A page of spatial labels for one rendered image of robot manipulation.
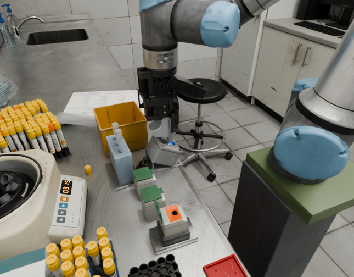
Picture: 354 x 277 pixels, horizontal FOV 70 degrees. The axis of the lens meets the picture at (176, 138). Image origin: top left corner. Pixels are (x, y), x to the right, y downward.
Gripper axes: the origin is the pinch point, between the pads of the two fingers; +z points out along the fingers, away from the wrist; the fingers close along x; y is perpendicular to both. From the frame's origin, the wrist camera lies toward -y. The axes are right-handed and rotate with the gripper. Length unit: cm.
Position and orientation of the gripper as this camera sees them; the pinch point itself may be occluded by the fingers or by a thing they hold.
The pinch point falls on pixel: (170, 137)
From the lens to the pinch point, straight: 68.8
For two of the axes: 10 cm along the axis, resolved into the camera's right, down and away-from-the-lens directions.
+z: 0.0, 8.1, 5.9
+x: 3.7, 5.4, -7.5
